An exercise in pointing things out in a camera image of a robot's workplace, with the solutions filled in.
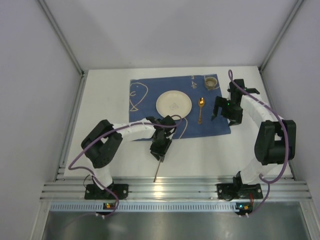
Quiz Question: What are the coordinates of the cream ceramic plate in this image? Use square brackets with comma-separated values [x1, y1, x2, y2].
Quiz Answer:
[155, 90, 192, 118]

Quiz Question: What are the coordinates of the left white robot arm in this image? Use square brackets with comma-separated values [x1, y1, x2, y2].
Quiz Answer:
[81, 115, 177, 190]

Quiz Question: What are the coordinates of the gold metal spoon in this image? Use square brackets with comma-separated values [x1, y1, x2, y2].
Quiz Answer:
[197, 97, 205, 125]

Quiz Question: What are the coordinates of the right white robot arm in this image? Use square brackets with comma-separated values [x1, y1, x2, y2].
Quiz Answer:
[211, 79, 297, 185]

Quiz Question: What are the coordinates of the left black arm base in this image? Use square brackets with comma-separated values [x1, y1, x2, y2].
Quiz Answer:
[84, 182, 129, 200]

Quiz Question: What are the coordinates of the aluminium rail frame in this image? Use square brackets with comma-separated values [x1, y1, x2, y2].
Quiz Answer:
[40, 177, 312, 202]

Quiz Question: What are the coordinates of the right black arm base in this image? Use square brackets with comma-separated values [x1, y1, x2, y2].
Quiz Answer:
[216, 172, 263, 201]

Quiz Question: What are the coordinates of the brown fork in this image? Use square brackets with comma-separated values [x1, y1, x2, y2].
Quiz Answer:
[153, 161, 162, 183]

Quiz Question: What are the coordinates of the slotted cable duct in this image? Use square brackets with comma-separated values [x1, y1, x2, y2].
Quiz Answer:
[49, 202, 252, 213]

